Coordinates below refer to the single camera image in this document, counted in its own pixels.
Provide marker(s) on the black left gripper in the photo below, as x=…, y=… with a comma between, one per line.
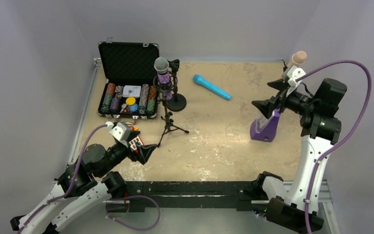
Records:
x=132, y=151

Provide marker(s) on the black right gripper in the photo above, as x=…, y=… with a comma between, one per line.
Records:
x=280, y=99

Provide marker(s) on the black tripod mic stand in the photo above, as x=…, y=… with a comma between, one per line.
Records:
x=167, y=117

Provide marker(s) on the pink toy microphone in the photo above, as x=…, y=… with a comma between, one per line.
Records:
x=296, y=60

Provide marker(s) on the black round-base mic stand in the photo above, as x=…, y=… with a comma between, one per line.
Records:
x=178, y=102
x=284, y=75

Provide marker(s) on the purple glitter microphone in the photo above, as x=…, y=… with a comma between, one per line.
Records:
x=161, y=66

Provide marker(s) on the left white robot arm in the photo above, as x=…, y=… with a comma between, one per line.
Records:
x=88, y=182

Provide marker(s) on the red yellow toy block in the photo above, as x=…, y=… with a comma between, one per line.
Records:
x=136, y=140

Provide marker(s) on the purple metronome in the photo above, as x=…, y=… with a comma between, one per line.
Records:
x=265, y=129

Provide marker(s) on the blue small blind chip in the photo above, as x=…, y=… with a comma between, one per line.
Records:
x=133, y=108

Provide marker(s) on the triangular all-in marker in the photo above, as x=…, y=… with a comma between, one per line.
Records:
x=125, y=109

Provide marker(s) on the yellow round chip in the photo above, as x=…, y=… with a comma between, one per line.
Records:
x=131, y=101

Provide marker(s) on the black poker chip case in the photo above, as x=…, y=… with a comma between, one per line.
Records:
x=127, y=63

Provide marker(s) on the white playing card deck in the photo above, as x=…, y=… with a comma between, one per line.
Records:
x=131, y=91

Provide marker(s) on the blue toy microphone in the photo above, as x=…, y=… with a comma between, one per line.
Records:
x=200, y=80

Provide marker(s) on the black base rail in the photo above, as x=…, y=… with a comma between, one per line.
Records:
x=136, y=196

